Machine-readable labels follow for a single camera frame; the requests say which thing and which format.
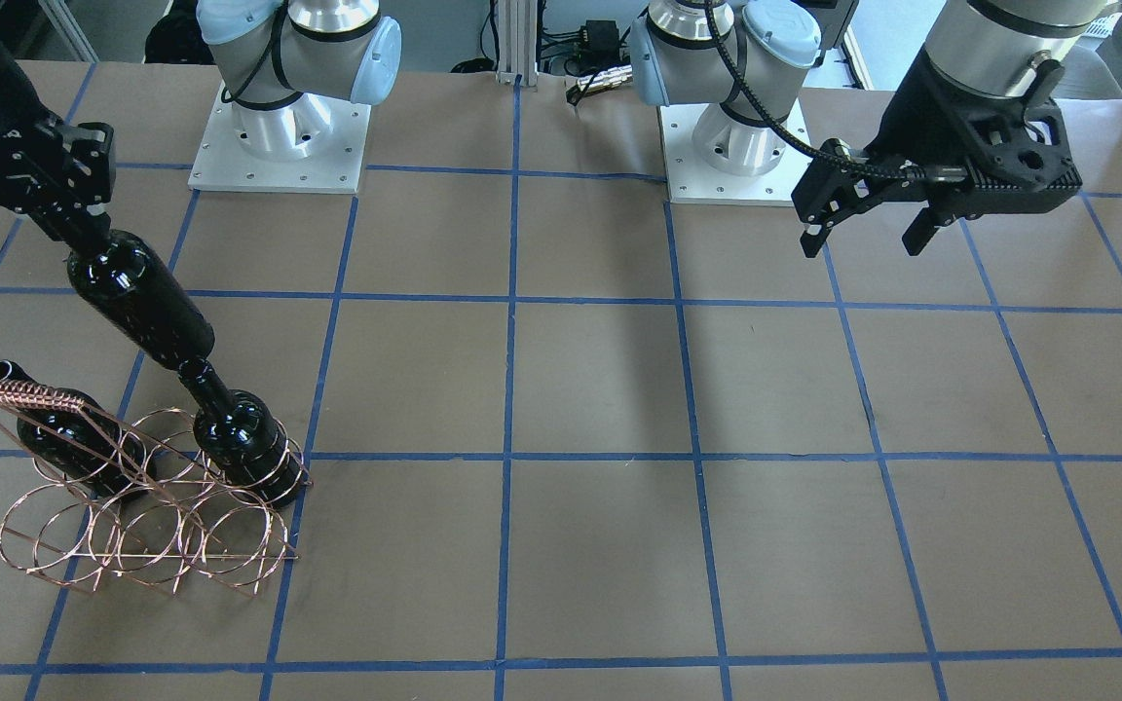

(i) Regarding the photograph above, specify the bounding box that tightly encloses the aluminium frame post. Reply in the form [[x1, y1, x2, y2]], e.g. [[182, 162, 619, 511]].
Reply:
[[493, 0, 542, 90]]

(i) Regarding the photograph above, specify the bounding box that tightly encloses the dark bottle at basket corner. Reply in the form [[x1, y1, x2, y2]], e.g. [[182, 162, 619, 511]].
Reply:
[[177, 356, 304, 507]]

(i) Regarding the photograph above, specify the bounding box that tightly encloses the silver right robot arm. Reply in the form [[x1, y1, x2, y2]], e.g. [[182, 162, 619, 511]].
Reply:
[[0, 1, 402, 240]]

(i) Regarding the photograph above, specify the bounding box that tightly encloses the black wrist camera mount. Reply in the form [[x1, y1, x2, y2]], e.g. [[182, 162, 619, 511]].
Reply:
[[944, 52, 1082, 218]]

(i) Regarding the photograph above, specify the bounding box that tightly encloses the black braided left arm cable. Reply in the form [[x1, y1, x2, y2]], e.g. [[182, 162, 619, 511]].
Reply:
[[702, 0, 971, 184]]

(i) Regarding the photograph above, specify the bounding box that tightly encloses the dark wine bottle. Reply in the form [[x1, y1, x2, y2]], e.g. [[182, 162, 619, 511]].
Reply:
[[50, 212, 215, 371]]

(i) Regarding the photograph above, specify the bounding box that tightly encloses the black power adapter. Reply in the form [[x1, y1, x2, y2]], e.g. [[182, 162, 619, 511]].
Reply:
[[579, 19, 620, 66]]

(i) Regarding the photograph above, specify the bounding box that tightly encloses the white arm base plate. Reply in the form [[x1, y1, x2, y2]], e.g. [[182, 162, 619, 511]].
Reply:
[[657, 105, 810, 205], [188, 93, 371, 195]]

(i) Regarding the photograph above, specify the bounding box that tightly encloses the dark bottle under basket handle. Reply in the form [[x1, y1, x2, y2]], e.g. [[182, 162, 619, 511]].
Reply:
[[15, 389, 157, 501]]

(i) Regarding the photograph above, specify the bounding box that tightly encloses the copper wire wine basket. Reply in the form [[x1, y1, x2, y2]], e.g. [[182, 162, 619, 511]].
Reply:
[[0, 381, 298, 598]]

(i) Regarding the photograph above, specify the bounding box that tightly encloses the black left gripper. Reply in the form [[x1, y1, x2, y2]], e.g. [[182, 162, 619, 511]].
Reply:
[[791, 50, 1010, 259]]

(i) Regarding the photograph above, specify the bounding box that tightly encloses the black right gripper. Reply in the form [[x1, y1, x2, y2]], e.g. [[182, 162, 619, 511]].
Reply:
[[0, 40, 116, 245]]

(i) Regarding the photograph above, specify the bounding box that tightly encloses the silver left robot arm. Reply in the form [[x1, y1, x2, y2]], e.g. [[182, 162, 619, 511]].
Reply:
[[627, 1, 1122, 258]]

